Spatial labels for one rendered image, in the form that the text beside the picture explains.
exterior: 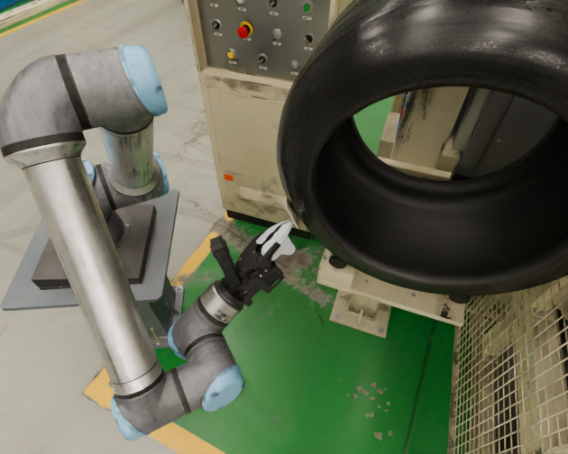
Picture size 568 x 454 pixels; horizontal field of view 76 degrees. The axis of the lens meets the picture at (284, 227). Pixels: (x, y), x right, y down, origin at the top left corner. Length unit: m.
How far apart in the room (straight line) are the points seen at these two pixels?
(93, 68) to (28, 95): 0.10
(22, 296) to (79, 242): 0.79
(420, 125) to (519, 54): 0.55
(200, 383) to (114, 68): 0.57
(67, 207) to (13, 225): 2.00
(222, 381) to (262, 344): 1.01
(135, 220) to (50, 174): 0.78
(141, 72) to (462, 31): 0.46
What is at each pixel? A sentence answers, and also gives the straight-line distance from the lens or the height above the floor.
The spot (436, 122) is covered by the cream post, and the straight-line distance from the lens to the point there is 1.03.
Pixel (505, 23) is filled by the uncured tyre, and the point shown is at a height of 1.46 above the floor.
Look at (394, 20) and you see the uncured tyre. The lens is 0.53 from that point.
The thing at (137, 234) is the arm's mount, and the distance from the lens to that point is 1.37.
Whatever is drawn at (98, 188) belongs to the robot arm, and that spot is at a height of 0.87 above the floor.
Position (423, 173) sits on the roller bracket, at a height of 0.94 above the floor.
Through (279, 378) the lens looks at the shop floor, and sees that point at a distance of 1.70.
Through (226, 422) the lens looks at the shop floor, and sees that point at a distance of 1.67.
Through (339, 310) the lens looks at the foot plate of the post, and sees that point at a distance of 1.83.
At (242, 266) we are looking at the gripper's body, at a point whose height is 0.98.
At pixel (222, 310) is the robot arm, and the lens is 0.79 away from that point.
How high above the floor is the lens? 1.62
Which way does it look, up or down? 50 degrees down
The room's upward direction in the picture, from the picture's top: straight up
